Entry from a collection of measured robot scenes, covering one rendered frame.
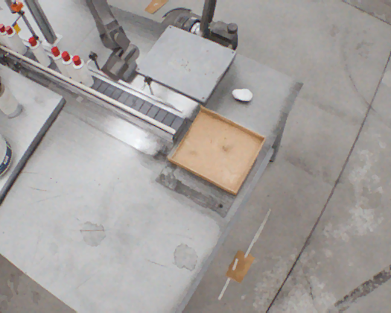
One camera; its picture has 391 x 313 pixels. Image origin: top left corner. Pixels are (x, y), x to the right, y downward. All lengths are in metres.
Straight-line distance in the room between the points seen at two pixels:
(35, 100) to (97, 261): 0.80
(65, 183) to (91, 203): 0.15
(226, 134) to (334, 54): 1.54
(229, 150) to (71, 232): 0.72
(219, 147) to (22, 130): 0.88
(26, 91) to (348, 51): 2.19
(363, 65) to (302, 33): 0.51
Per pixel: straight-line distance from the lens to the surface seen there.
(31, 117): 1.95
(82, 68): 1.79
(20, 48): 2.14
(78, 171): 1.80
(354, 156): 2.73
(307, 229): 2.52
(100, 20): 1.36
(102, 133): 1.84
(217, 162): 1.70
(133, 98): 1.82
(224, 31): 2.74
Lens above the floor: 2.43
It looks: 68 degrees down
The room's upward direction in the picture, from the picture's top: 11 degrees counter-clockwise
